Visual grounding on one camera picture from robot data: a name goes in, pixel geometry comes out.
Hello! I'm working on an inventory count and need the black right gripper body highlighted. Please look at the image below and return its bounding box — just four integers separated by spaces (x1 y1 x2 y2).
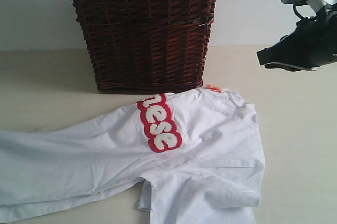
289 5 336 71

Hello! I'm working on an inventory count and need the white t-shirt red lettering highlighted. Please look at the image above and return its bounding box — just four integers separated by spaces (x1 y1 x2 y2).
1 87 265 223

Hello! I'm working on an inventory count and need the dark red wicker basket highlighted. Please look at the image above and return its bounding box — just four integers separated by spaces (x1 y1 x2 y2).
72 0 216 94

